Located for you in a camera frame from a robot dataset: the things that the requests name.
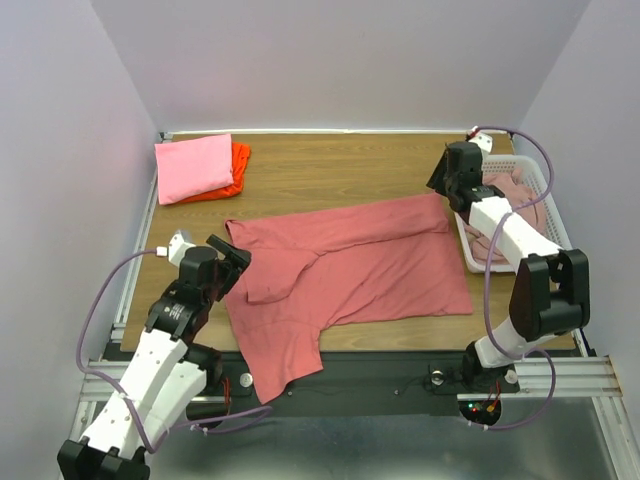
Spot dusty red t shirt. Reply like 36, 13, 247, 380
225, 194, 473, 403

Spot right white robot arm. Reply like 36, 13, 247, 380
427, 140, 591, 390

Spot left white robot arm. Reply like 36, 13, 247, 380
57, 231, 251, 479

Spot pale pink clothes in basket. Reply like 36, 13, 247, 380
464, 168, 547, 267

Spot white plastic laundry basket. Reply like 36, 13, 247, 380
454, 154, 573, 274

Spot folded light pink t shirt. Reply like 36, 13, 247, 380
155, 134, 234, 205

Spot folded orange t shirt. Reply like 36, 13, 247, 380
179, 142, 251, 204

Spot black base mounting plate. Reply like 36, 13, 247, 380
184, 349, 521, 419

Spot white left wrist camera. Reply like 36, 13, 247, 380
154, 229, 195, 267

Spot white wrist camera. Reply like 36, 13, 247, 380
154, 229, 195, 267
466, 126, 493, 154

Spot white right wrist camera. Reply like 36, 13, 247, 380
466, 126, 493, 154

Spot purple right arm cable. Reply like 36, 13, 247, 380
467, 125, 557, 431

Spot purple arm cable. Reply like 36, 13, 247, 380
74, 249, 274, 454
467, 125, 557, 431

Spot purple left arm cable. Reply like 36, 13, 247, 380
74, 249, 274, 454

